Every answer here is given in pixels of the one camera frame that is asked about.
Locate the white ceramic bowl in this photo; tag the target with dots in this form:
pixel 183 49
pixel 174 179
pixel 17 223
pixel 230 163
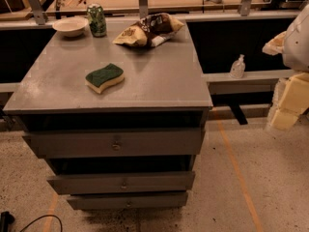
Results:
pixel 70 26

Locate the brown chip bag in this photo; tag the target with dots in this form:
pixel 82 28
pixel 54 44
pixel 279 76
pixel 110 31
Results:
pixel 150 31

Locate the green and yellow sponge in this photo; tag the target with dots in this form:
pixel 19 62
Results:
pixel 101 79

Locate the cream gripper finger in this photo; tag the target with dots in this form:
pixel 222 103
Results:
pixel 275 46

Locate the grey drawer cabinet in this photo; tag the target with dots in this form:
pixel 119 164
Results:
pixel 163 89

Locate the yellow foam block stack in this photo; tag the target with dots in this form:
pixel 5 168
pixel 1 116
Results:
pixel 290 100

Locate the green soda can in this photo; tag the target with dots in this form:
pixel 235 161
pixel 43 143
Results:
pixel 96 19

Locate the black plug on floor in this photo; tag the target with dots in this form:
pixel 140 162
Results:
pixel 6 218

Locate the top grey drawer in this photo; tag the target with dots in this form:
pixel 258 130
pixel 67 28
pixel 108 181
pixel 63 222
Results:
pixel 95 144

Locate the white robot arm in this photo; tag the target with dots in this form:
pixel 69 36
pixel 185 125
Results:
pixel 293 44

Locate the bottom grey drawer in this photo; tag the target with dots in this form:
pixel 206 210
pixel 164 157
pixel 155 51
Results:
pixel 164 199

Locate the middle grey drawer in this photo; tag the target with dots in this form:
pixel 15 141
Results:
pixel 122 182

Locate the grey drawer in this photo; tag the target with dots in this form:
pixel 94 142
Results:
pixel 164 199
pixel 122 182
pixel 95 144

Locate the grey metal railing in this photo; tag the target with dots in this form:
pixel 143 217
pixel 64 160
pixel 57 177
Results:
pixel 142 8

